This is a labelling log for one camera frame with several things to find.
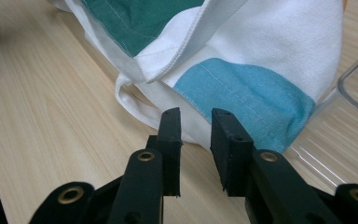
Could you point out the clear plastic container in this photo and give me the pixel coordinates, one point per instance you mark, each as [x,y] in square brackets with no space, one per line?
[323,149]

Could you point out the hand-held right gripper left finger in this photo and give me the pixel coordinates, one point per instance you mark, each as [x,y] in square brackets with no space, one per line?
[171,149]

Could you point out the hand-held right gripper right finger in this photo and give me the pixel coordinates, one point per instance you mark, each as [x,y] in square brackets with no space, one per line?
[233,155]

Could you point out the white striped canvas tote bag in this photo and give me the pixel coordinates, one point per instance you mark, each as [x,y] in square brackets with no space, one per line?
[261,37]

